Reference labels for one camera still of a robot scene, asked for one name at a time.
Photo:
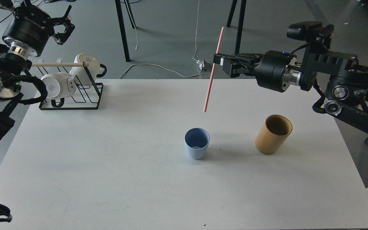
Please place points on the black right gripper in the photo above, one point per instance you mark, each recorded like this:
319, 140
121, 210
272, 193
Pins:
272, 70

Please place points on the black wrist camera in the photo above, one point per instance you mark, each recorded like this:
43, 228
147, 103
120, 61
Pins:
310, 31

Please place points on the floor power socket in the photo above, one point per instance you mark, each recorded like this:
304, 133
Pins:
204, 66

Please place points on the light blue plastic cup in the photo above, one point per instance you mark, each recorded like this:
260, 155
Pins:
196, 143

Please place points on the black wire mug rack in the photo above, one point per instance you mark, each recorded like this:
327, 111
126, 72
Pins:
86, 97

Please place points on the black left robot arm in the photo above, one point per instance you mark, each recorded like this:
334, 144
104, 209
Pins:
17, 85

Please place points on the white mug front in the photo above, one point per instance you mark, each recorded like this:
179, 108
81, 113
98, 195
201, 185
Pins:
59, 85

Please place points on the pink chopstick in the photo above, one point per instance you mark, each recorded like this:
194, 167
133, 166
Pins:
205, 106

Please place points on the bamboo cylinder holder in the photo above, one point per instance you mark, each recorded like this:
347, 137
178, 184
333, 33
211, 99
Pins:
275, 130

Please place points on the black table leg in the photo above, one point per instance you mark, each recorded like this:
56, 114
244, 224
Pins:
240, 22
122, 28

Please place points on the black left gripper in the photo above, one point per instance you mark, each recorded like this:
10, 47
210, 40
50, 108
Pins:
33, 27

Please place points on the black table leg left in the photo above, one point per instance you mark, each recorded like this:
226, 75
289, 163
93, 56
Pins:
122, 28

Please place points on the black table leg right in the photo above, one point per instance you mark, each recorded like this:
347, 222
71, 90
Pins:
240, 22

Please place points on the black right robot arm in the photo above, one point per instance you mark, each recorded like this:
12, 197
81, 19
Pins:
337, 77

